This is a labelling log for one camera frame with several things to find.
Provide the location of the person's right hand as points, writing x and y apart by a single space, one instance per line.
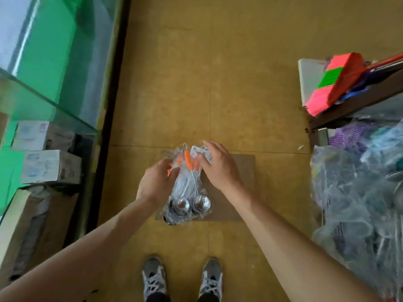
220 166

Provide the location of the person's left hand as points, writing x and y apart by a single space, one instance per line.
158 182

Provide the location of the pile of packaged utensils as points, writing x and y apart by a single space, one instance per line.
192 201

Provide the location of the person's left forearm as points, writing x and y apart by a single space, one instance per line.
75 254

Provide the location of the person's right forearm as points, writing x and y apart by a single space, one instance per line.
302 248

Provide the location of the brown cardboard sheet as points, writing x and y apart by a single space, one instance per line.
242 198

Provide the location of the white printed carton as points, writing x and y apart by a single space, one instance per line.
50 168
41 136

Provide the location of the white flat board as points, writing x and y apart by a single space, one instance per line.
310 78

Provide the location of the pink green broom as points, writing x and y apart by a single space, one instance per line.
334 81
359 103

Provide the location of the pile of plastic wrapped utensils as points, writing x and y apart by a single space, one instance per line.
359 204

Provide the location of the red plastic rod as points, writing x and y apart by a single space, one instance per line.
385 61

